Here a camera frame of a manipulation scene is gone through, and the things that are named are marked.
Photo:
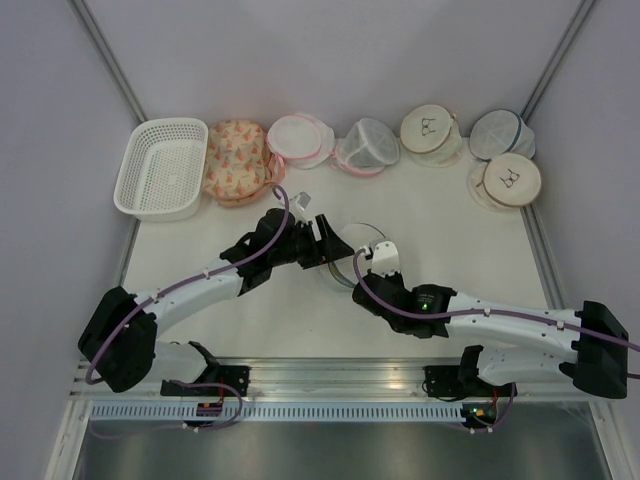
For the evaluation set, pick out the white mesh bag blue trim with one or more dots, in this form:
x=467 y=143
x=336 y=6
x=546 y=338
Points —
x=501 y=131

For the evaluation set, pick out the white mesh bag blue zipper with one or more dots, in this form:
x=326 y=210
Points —
x=356 y=235

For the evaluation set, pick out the corner aluminium post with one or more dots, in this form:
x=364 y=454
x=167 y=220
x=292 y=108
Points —
x=100 y=43
x=561 y=52

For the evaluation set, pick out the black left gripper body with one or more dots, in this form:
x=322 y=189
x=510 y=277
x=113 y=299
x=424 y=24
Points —
x=302 y=248

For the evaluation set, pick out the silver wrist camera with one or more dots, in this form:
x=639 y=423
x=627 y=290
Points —
x=298 y=206
x=384 y=257

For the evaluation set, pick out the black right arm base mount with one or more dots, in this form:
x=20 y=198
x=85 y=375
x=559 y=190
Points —
x=457 y=382

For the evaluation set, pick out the white plastic perforated basket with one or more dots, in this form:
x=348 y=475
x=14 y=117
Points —
x=162 y=169

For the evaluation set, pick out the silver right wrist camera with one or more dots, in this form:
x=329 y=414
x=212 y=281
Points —
x=384 y=257

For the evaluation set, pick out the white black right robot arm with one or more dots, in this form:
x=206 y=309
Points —
x=588 y=346

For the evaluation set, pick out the beige laundry bag far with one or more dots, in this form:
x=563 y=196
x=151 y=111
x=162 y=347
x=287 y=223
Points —
x=431 y=137

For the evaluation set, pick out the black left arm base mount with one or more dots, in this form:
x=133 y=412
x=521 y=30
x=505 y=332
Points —
x=220 y=377

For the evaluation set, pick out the left corner aluminium post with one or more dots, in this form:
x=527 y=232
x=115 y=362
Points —
x=100 y=43

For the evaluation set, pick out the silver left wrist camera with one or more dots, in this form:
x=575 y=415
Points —
x=298 y=206

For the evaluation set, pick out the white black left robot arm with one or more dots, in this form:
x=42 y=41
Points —
x=121 y=341

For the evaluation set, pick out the beige laundry bag near right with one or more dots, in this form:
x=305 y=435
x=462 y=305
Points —
x=508 y=182

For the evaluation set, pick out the round white bag pink trim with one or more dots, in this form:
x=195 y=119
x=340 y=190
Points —
x=301 y=141

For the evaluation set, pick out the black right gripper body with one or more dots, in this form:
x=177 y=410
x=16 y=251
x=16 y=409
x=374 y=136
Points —
x=393 y=278

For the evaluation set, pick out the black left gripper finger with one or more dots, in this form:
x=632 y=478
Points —
x=328 y=237
x=333 y=250

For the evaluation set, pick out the aluminium front rail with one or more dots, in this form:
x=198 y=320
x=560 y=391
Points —
x=300 y=379

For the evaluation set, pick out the white slotted cable duct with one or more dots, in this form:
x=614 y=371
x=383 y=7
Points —
x=278 y=411

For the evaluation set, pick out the right corner aluminium post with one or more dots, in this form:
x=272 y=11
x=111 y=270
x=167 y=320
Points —
x=561 y=52

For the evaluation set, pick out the floral beige laundry bag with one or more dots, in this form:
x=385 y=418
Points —
x=240 y=166

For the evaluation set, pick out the white mesh bag pink trim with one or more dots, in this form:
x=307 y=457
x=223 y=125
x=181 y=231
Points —
x=368 y=148

